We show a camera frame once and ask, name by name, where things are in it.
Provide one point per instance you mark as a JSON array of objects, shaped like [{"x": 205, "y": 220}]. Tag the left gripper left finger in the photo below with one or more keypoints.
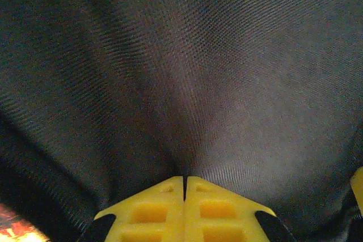
[{"x": 153, "y": 216}]

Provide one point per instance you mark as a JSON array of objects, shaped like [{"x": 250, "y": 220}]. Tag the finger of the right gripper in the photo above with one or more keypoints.
[{"x": 358, "y": 185}]

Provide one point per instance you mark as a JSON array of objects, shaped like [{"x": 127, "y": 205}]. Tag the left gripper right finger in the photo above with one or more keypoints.
[{"x": 218, "y": 216}]

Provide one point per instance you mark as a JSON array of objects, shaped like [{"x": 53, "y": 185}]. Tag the orange paperback book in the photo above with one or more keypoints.
[{"x": 17, "y": 225}]

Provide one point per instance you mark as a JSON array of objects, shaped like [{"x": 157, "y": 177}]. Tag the black fabric student bag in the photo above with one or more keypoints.
[{"x": 181, "y": 69}]

